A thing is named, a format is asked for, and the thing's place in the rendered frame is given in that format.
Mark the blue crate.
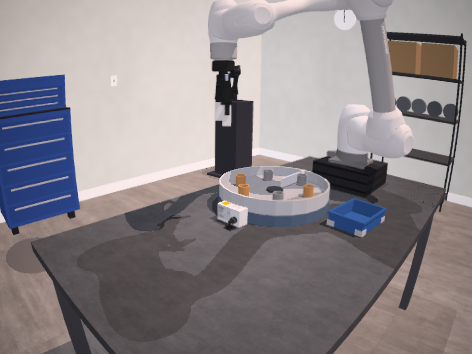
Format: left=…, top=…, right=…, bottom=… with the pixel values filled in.
left=326, top=198, right=387, bottom=238

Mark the bronze bushing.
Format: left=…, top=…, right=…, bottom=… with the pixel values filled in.
left=238, top=184, right=249, bottom=196
left=303, top=184, right=314, bottom=198
left=236, top=174, right=246, bottom=185

